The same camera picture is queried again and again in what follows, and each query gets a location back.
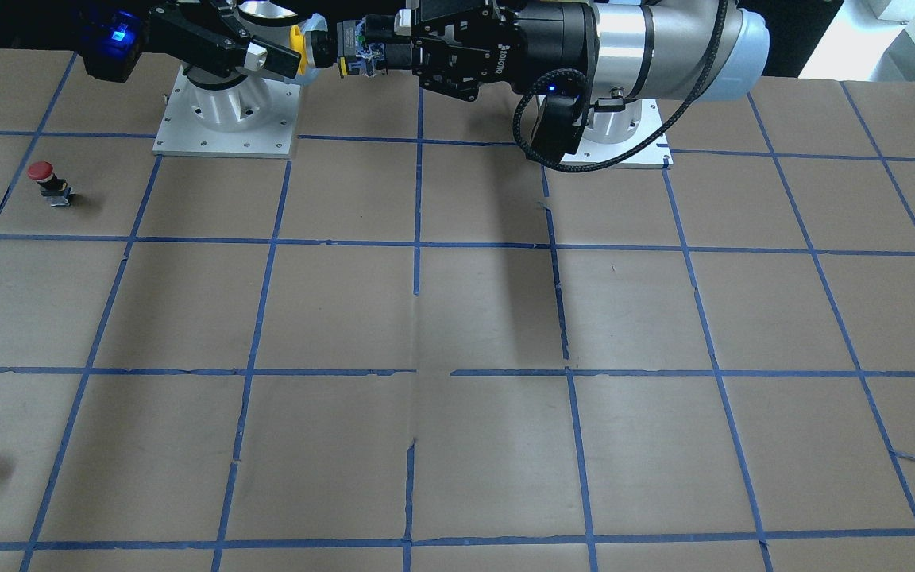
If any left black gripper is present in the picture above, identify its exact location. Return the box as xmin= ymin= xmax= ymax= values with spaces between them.
xmin=359 ymin=1 xmax=598 ymax=101

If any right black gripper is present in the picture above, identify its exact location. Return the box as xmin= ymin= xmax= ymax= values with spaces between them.
xmin=148 ymin=1 xmax=304 ymax=79

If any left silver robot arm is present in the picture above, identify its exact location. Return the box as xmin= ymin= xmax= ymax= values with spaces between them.
xmin=333 ymin=1 xmax=769 ymax=153

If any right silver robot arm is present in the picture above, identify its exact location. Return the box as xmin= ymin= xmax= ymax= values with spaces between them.
xmin=148 ymin=1 xmax=327 ymax=133

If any red push button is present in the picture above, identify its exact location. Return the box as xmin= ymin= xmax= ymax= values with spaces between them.
xmin=26 ymin=160 xmax=72 ymax=207

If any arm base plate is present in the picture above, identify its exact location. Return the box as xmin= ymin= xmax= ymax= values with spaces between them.
xmin=562 ymin=99 xmax=674 ymax=169
xmin=152 ymin=64 xmax=303 ymax=160

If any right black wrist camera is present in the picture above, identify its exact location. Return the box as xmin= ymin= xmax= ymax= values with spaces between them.
xmin=79 ymin=3 xmax=146 ymax=83

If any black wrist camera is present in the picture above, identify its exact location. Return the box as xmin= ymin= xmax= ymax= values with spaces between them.
xmin=79 ymin=3 xmax=146 ymax=83
xmin=529 ymin=93 xmax=582 ymax=164

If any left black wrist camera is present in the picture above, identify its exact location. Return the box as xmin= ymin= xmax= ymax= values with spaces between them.
xmin=529 ymin=93 xmax=582 ymax=164

